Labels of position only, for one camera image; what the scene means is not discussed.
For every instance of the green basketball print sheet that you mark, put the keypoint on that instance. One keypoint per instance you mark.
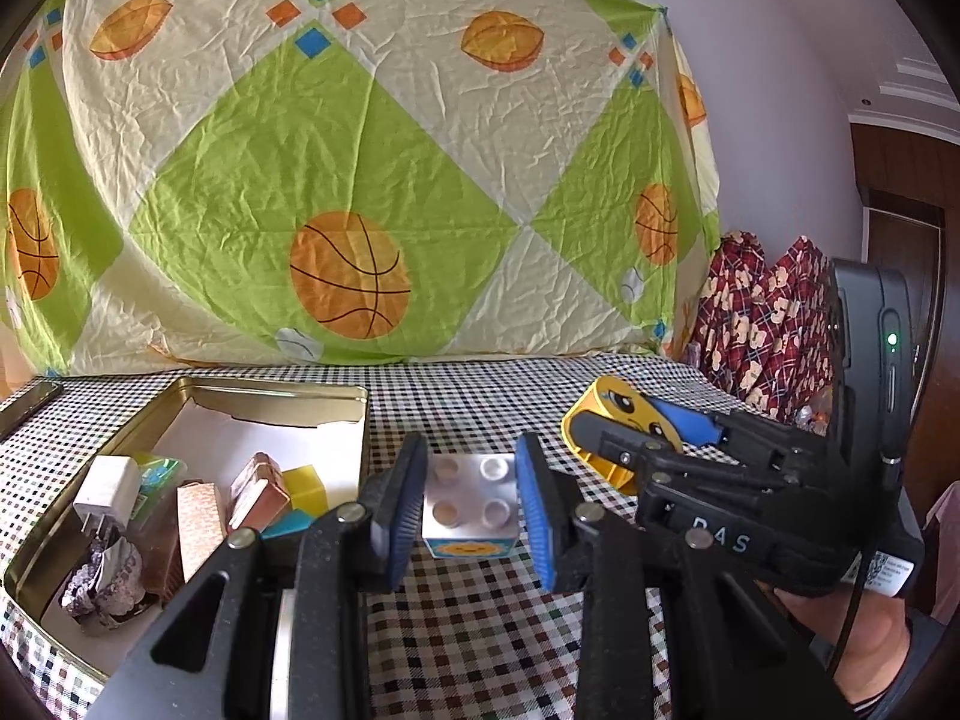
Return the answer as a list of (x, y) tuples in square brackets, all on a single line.
[(337, 127)]

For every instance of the red plaid patterned cushion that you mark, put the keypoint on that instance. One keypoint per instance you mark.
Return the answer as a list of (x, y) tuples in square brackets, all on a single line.
[(795, 330), (731, 315)]

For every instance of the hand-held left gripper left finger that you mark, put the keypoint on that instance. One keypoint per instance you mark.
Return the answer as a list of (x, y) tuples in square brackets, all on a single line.
[(401, 517)]

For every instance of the small white cardboard box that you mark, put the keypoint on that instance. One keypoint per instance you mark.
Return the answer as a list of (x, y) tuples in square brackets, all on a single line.
[(201, 532)]

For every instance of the purple crystal rock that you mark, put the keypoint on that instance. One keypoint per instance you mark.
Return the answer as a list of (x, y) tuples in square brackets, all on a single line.
[(105, 577)]

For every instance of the person's right forearm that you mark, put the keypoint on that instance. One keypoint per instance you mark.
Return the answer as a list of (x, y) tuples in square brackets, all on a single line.
[(919, 660)]

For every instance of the black phone on table edge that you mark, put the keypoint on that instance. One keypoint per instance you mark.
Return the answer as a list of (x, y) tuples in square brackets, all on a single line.
[(30, 405)]

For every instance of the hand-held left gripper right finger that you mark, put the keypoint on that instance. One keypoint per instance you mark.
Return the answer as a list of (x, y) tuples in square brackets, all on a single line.
[(536, 510)]

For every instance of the yellow cube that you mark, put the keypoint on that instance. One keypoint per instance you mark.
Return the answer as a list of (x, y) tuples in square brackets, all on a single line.
[(307, 491)]

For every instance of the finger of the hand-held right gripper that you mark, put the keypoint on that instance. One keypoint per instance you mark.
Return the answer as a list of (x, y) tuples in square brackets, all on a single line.
[(611, 446), (690, 424)]

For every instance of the small wooden box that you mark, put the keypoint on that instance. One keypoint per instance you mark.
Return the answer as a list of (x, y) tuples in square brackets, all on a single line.
[(259, 491)]

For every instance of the checkered tablecloth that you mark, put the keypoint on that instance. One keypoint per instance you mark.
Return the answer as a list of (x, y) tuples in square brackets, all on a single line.
[(480, 630)]

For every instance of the person's right hand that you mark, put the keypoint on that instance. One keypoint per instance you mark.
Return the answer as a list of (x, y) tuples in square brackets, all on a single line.
[(832, 637)]

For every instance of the yellow face toy block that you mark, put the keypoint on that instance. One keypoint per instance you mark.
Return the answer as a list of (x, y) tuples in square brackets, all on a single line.
[(615, 401)]

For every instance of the blue printed toy block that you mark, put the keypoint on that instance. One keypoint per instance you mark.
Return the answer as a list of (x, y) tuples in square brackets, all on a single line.
[(289, 525)]

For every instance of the clear plastic bag of toys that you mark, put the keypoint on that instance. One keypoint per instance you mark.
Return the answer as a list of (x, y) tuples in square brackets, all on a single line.
[(814, 420)]

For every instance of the white sun print toy block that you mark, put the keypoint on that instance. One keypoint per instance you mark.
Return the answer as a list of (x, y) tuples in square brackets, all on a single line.
[(469, 495)]

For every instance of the gold metal tin box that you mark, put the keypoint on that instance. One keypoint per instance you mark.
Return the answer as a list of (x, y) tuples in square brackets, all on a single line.
[(225, 435)]

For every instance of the dark brown rectangular box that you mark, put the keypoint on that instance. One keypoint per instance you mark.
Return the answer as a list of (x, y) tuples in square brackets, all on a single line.
[(161, 559)]

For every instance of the clear case with green label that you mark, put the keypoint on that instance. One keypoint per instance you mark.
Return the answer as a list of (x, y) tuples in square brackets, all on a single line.
[(159, 484)]

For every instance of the white charger plug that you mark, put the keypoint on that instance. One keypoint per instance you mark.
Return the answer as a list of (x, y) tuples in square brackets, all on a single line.
[(109, 495)]

